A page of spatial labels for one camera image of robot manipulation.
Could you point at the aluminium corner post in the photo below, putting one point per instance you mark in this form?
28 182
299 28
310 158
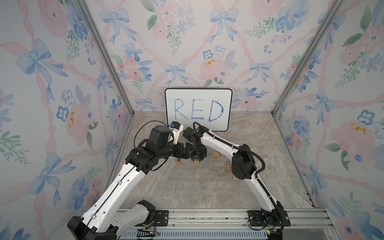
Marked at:
91 25
330 16

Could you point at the aluminium left corner post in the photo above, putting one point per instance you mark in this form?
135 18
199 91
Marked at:
91 25

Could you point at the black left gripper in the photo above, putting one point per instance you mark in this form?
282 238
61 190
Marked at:
180 153

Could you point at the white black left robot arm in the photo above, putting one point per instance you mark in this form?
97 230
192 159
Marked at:
102 221

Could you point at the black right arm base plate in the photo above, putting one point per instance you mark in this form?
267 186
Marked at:
258 219

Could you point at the aluminium right corner post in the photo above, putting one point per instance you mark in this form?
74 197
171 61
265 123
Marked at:
330 16

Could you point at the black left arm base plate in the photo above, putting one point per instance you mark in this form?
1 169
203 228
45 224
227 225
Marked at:
159 218

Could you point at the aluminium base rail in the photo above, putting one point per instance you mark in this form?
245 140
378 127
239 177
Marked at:
233 224

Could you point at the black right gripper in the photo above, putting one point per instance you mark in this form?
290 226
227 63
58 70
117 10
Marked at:
200 156

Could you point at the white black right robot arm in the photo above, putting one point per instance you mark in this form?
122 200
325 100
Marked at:
246 166

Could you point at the whiteboard with blue RED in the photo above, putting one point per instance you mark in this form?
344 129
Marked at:
209 107

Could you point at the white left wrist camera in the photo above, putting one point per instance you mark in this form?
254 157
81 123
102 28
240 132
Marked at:
176 129

